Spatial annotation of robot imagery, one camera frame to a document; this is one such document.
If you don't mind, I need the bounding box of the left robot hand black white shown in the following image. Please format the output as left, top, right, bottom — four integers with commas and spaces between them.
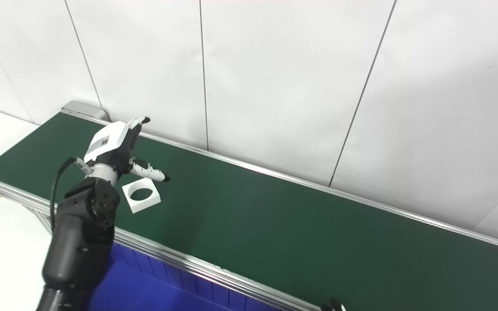
84, 117, 171, 182

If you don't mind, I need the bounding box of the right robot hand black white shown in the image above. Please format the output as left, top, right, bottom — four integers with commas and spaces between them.
320, 297, 347, 311

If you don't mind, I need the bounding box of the white square part round hole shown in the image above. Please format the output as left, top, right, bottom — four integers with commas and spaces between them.
121, 178, 162, 213

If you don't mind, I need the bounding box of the grey conveyor end cap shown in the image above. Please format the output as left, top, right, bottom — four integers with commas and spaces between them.
61, 101, 111, 122

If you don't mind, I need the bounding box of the green conveyor belt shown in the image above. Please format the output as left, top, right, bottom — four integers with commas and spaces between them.
0, 108, 498, 311
0, 112, 498, 311

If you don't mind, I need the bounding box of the aluminium conveyor leg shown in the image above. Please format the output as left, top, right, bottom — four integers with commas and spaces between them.
16, 201, 54, 236

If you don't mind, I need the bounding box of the blue plastic bin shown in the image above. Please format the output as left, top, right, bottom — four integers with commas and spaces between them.
87, 242, 284, 311

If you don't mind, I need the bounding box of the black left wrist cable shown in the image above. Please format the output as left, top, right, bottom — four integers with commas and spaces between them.
50, 157, 93, 232

